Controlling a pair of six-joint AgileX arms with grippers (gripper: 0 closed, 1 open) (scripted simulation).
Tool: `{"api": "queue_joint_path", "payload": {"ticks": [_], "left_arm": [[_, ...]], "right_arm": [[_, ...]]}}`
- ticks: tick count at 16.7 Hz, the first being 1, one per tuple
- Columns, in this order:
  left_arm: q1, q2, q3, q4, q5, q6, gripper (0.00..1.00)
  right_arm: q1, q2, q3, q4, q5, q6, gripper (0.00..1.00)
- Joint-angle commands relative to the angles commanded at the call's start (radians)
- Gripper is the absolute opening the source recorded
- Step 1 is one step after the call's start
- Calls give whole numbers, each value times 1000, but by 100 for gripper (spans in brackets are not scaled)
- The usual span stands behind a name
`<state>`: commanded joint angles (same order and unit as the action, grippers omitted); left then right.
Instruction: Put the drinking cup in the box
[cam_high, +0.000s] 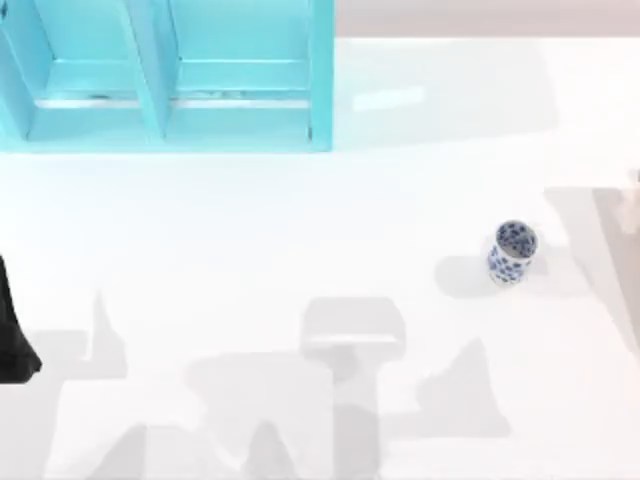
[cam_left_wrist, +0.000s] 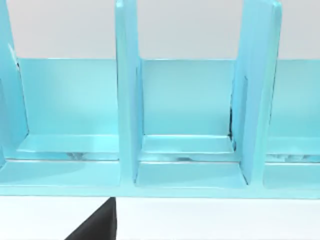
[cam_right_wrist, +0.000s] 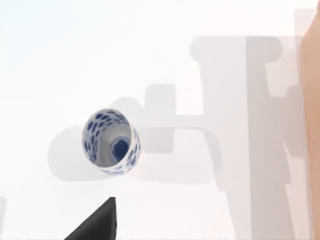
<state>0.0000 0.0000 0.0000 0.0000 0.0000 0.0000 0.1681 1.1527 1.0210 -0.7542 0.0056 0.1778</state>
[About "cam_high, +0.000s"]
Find light blue rack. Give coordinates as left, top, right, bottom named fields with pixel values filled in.
left=0, top=0, right=335, bottom=154

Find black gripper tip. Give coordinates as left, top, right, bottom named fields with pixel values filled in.
left=0, top=255, right=43, bottom=385

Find blue and white cup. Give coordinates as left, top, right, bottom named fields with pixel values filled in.
left=487, top=219, right=540, bottom=288

